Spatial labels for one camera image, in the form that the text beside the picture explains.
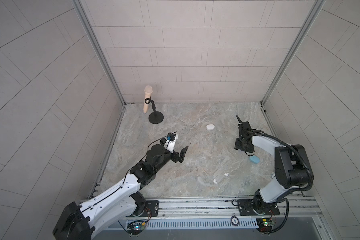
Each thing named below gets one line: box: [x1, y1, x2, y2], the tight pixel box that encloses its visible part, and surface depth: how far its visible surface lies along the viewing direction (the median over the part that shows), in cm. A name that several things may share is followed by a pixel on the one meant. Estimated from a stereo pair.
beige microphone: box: [143, 85, 153, 113], surface depth 89 cm
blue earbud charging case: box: [249, 155, 260, 164], surface depth 88 cm
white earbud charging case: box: [206, 124, 215, 131], surface depth 104 cm
